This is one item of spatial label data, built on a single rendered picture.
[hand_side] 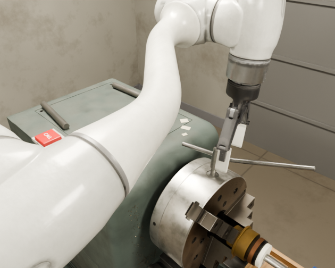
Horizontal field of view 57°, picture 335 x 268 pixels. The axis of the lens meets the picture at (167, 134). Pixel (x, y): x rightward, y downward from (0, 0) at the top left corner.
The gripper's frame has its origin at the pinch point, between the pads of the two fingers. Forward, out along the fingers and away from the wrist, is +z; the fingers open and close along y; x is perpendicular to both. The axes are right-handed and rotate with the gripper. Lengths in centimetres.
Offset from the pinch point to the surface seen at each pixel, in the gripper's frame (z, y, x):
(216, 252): 29.9, -6.0, -3.0
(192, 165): 7.9, 0.6, 9.8
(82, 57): 54, 177, 203
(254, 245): 20.2, -7.0, -12.6
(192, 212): 13.3, -11.4, 4.0
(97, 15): 14, 197, 198
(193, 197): 10.5, -8.9, 5.3
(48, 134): 7, -10, 54
